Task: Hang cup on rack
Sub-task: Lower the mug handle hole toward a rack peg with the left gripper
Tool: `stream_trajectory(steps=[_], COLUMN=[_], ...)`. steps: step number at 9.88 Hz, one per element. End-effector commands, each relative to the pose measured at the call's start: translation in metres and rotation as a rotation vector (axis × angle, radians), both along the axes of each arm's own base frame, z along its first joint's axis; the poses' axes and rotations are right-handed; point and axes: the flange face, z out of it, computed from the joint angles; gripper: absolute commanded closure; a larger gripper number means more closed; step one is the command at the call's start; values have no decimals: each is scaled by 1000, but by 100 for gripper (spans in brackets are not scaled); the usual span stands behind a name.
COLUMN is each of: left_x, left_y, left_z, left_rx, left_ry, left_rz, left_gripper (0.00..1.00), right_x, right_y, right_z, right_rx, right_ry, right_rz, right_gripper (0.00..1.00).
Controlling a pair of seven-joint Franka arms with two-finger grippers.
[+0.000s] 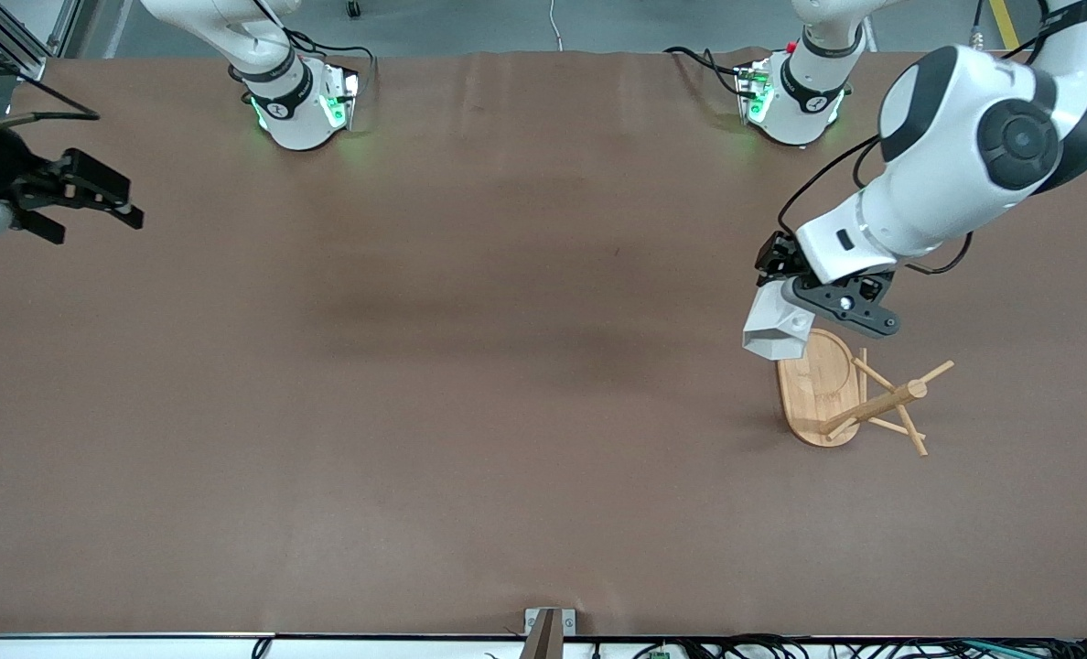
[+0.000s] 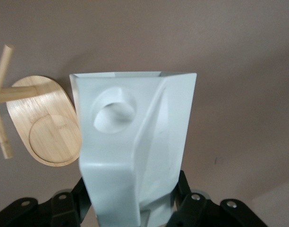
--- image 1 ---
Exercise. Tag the brown table cover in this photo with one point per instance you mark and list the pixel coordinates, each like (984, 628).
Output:
(507, 412)

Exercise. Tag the wooden cup rack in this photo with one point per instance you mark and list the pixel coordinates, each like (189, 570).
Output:
(827, 394)

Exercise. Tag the aluminium frame profile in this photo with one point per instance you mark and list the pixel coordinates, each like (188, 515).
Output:
(13, 46)

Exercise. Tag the white faceted cup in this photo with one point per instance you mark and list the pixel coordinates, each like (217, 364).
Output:
(772, 329)

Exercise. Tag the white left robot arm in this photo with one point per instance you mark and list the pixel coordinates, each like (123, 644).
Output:
(955, 146)

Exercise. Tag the grey metal camera bracket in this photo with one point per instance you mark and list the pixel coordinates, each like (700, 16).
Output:
(549, 631)

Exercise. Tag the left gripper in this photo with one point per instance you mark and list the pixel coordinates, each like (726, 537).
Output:
(782, 257)

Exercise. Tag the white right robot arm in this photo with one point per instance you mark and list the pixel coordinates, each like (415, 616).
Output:
(292, 114)

